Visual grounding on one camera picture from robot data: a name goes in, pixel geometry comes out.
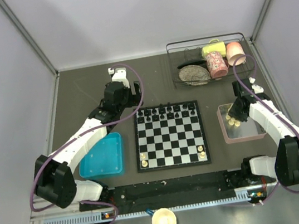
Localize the black knight left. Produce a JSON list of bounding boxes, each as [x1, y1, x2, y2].
[[144, 108, 150, 116]]

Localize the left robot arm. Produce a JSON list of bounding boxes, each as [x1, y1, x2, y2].
[[31, 81, 144, 209]]

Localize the grey cable duct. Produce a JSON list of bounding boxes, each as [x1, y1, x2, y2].
[[44, 191, 251, 224]]

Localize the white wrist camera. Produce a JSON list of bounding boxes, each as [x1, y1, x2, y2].
[[107, 67, 130, 88], [249, 77, 264, 94]]

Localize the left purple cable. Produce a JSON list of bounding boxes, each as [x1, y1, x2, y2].
[[11, 60, 164, 224]]

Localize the pink plastic tray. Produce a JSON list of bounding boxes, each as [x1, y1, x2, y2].
[[217, 103, 266, 144]]

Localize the white king piece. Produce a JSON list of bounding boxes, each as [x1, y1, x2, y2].
[[234, 121, 241, 127]]

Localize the white rook corner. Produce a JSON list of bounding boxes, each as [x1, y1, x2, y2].
[[199, 151, 206, 158], [141, 160, 148, 167]]

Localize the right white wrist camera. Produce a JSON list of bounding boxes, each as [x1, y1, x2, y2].
[[249, 77, 264, 94]]

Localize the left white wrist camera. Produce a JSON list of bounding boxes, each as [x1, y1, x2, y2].
[[107, 67, 130, 88]]

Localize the purple cable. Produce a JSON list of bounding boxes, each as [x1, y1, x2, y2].
[[11, 60, 164, 224], [231, 47, 299, 206]]

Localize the black white chess board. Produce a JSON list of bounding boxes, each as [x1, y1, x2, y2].
[[134, 100, 212, 173]]

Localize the light pink cup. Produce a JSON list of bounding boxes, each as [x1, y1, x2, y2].
[[226, 42, 246, 66]]

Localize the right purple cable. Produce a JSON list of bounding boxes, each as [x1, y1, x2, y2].
[[231, 47, 299, 206]]

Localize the yellow mug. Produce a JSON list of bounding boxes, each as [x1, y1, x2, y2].
[[202, 38, 226, 58]]

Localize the black bishop left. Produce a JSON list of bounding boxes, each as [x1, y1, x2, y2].
[[151, 108, 158, 115]]

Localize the white queen piece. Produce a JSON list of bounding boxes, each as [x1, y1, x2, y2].
[[228, 118, 235, 126]]

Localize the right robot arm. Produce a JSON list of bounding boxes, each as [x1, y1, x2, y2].
[[228, 79, 299, 187]]

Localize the blue plastic tray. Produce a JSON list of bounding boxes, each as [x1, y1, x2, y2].
[[79, 132, 125, 180]]

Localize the pink patterned mug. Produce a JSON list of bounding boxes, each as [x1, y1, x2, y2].
[[205, 52, 228, 79]]

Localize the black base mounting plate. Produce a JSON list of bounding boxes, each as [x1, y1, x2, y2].
[[76, 162, 278, 213]]

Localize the speckled ceramic plate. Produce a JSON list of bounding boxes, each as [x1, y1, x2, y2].
[[178, 65, 211, 86]]

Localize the white rook right corner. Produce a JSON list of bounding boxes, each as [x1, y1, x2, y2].
[[199, 151, 206, 158]]

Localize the cream white bowl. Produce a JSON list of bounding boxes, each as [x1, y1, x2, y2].
[[151, 208, 178, 224]]

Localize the black wire dish rack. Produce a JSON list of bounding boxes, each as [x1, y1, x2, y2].
[[166, 32, 256, 87]]

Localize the white rook left corner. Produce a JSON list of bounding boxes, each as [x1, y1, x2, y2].
[[141, 160, 148, 167]]

